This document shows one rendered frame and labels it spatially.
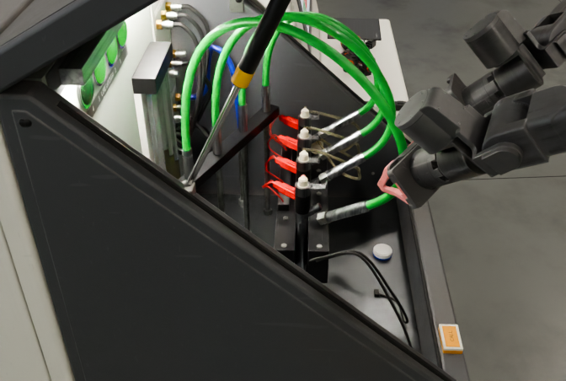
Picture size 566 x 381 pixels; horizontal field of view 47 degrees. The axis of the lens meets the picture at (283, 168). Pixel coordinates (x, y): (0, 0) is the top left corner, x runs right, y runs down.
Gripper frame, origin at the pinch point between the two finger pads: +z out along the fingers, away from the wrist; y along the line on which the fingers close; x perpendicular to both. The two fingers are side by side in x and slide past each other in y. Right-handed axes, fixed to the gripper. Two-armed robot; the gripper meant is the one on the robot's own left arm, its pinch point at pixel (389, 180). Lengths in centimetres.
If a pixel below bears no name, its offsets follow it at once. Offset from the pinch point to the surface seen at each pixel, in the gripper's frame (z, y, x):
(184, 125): 20.8, 12.1, -25.2
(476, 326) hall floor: 105, -64, 88
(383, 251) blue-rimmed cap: 35.4, -12.3, 19.7
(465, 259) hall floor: 125, -92, 78
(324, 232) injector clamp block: 26.2, 0.7, 5.6
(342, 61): -7.9, 0.0, -18.7
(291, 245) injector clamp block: 26.5, 7.5, 3.3
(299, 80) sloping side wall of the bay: 36.6, -21.4, -19.3
